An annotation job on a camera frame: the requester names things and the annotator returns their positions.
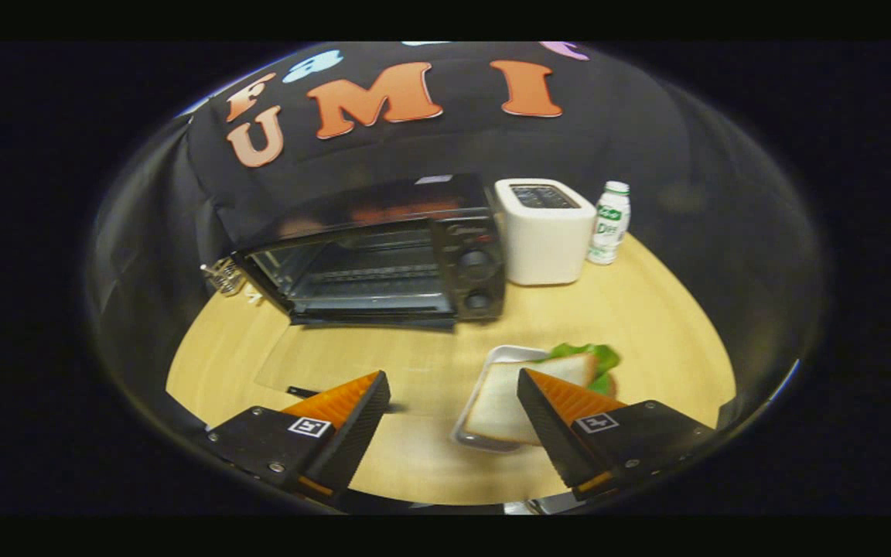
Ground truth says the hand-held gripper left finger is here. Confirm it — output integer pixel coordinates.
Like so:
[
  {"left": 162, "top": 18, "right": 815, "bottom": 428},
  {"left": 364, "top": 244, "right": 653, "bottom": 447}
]
[{"left": 206, "top": 370, "right": 392, "bottom": 500}]

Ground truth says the sandwich with lettuce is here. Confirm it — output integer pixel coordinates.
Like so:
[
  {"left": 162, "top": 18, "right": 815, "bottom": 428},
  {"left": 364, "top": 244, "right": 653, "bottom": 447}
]
[{"left": 464, "top": 343, "right": 621, "bottom": 446}]

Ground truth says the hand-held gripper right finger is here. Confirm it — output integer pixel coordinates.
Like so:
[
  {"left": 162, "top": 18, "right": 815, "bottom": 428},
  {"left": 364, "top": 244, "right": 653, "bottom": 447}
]
[{"left": 517, "top": 368, "right": 719, "bottom": 501}]

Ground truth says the white rectangular tray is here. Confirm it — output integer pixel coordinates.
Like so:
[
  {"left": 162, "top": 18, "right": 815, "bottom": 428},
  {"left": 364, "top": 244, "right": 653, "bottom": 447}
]
[{"left": 451, "top": 344, "right": 551, "bottom": 454}]

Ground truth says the white pop-up toaster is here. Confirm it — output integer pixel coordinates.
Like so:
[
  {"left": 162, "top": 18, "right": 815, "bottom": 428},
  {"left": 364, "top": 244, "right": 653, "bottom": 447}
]
[{"left": 493, "top": 178, "right": 598, "bottom": 286}]

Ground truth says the black toaster oven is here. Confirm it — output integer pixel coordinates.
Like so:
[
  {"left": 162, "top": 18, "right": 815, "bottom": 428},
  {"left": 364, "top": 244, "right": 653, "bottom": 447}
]
[{"left": 230, "top": 173, "right": 507, "bottom": 409}]

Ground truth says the white bottle with green label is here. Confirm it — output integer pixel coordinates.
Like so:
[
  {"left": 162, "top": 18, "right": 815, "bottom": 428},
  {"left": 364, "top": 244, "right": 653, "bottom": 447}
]
[{"left": 585, "top": 180, "right": 633, "bottom": 267}]

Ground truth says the small clear glass jar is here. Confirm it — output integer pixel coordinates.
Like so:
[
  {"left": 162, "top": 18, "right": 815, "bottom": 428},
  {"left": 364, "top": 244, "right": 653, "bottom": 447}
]
[{"left": 200, "top": 257, "right": 248, "bottom": 298}]

